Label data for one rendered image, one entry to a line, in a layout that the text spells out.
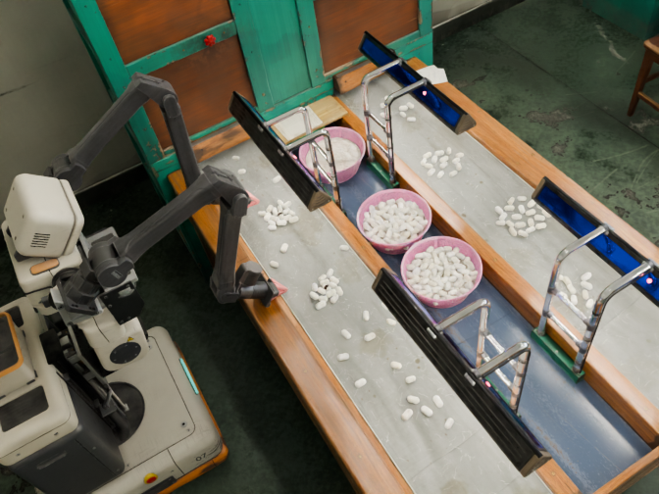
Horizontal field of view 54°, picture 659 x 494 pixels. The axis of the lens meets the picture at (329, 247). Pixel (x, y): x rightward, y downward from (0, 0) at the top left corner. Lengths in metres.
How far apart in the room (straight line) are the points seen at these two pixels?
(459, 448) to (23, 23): 2.55
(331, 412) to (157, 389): 0.97
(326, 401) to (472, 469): 0.45
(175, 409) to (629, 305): 1.66
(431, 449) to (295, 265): 0.79
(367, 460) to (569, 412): 0.61
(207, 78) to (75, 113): 1.17
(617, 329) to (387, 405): 0.73
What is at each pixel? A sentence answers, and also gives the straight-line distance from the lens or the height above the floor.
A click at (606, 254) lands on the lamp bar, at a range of 1.87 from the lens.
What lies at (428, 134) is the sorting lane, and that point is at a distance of 2.63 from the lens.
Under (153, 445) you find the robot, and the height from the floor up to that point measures 0.28.
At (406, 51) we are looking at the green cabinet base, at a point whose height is 0.80.
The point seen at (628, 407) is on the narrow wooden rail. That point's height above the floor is 0.75.
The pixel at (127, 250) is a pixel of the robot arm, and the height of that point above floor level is 1.28.
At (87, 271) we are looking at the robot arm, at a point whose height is 1.26.
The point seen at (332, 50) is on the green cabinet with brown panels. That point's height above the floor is 0.96.
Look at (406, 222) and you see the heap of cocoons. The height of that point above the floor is 0.73.
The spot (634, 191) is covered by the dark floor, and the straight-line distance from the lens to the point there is 3.55.
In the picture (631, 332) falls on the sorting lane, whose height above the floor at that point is 0.74.
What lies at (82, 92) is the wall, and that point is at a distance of 3.51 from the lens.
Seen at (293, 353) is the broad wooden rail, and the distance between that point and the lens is 2.02.
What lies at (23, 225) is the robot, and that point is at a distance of 1.83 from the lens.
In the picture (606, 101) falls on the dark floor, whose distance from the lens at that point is 4.04.
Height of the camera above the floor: 2.50
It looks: 51 degrees down
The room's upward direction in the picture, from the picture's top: 12 degrees counter-clockwise
